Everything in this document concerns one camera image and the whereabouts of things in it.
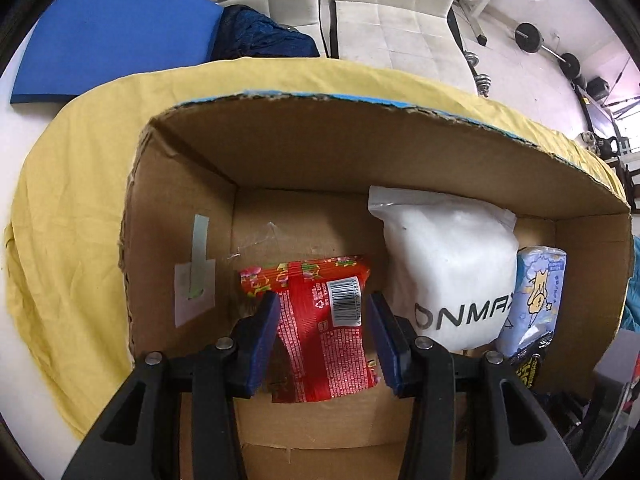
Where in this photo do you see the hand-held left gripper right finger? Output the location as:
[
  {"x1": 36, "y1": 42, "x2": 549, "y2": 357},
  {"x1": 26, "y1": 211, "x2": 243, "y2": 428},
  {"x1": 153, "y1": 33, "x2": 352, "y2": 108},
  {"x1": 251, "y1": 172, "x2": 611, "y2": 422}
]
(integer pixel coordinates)
[{"x1": 367, "y1": 290, "x2": 586, "y2": 480}]

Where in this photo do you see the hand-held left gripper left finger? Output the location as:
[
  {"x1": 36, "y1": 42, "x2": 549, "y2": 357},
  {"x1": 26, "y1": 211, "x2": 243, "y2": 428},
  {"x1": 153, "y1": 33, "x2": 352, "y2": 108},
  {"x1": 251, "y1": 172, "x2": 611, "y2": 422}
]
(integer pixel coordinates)
[{"x1": 60, "y1": 290, "x2": 282, "y2": 480}]

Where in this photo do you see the red snack packet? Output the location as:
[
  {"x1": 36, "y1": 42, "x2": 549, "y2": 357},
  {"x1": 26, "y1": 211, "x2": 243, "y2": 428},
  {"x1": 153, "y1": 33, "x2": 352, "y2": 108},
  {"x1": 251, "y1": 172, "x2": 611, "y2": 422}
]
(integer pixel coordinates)
[{"x1": 239, "y1": 254, "x2": 382, "y2": 404}]

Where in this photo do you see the brown cardboard box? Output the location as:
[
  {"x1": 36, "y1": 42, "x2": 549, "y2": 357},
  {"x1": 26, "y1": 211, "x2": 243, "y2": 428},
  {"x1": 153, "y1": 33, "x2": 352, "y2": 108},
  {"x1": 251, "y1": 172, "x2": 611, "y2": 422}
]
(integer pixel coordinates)
[{"x1": 117, "y1": 91, "x2": 634, "y2": 480}]

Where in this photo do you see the white soft pouch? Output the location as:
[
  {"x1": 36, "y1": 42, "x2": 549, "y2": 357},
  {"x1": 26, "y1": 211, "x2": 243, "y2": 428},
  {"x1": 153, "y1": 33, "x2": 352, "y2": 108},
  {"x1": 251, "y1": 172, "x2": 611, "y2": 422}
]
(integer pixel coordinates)
[{"x1": 367, "y1": 185, "x2": 519, "y2": 354}]

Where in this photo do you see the black and yellow packet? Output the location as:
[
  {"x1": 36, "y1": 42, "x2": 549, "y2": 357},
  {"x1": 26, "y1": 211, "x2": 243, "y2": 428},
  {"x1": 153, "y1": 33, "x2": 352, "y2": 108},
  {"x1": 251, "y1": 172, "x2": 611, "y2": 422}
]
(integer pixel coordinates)
[{"x1": 509, "y1": 332, "x2": 554, "y2": 392}]

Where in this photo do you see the light blue tissue pack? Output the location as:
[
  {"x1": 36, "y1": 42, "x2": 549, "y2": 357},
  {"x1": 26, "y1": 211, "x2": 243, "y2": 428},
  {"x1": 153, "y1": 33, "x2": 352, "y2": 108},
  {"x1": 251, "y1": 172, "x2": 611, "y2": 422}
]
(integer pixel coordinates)
[{"x1": 495, "y1": 246, "x2": 569, "y2": 361}]

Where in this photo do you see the yellow cloth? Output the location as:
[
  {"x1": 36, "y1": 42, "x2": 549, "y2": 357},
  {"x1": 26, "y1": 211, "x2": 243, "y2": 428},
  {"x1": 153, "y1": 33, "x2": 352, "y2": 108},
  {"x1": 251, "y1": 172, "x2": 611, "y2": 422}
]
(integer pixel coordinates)
[{"x1": 4, "y1": 57, "x2": 634, "y2": 442}]

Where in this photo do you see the chrome dumbbell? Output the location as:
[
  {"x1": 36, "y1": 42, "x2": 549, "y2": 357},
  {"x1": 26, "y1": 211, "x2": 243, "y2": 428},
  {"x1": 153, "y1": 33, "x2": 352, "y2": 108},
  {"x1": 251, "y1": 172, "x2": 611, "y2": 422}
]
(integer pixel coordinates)
[{"x1": 462, "y1": 50, "x2": 494, "y2": 97}]

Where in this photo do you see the dark blue cloth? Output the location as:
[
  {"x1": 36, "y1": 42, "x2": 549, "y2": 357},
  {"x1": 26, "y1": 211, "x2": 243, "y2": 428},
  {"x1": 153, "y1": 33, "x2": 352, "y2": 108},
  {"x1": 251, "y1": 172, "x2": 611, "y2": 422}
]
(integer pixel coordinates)
[{"x1": 207, "y1": 4, "x2": 321, "y2": 64}]

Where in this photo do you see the black barbell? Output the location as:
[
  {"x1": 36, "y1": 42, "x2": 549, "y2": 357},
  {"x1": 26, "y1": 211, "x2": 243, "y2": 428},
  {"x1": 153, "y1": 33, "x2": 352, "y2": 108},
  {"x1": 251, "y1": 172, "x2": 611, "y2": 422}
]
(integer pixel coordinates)
[{"x1": 514, "y1": 22, "x2": 582, "y2": 77}]

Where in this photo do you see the blue foam mat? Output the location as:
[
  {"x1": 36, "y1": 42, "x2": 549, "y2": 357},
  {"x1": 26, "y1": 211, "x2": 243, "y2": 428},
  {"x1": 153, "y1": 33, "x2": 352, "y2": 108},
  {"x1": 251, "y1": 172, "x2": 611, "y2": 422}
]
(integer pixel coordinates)
[{"x1": 10, "y1": 0, "x2": 224, "y2": 106}]

